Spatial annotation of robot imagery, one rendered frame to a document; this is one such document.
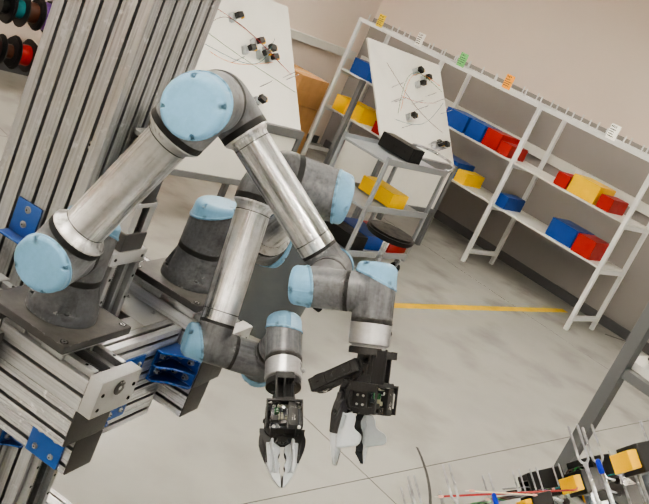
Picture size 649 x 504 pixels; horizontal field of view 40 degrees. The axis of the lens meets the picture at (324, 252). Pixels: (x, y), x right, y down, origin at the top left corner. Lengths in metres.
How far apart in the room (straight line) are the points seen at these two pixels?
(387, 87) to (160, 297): 5.97
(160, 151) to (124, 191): 0.10
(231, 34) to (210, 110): 5.13
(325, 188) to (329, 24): 9.27
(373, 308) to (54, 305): 0.67
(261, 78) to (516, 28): 4.35
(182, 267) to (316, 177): 0.54
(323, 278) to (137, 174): 0.38
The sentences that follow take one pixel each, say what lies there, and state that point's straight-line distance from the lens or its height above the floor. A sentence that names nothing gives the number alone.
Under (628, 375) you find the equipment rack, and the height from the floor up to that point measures 1.43.
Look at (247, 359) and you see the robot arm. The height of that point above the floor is 1.24.
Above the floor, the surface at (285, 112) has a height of 0.96.
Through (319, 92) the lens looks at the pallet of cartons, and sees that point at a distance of 9.07.
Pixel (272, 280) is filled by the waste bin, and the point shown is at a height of 0.37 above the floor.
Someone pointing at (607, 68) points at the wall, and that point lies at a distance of 9.77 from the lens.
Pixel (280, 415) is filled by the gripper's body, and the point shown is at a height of 1.24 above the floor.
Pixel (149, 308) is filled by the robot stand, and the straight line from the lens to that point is 2.33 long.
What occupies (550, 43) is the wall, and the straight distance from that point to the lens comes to 10.14.
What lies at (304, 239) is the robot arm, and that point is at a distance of 1.70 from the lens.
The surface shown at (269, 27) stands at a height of 1.47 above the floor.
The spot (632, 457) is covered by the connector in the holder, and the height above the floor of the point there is 1.60.
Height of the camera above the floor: 2.01
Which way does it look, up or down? 16 degrees down
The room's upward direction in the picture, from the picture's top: 24 degrees clockwise
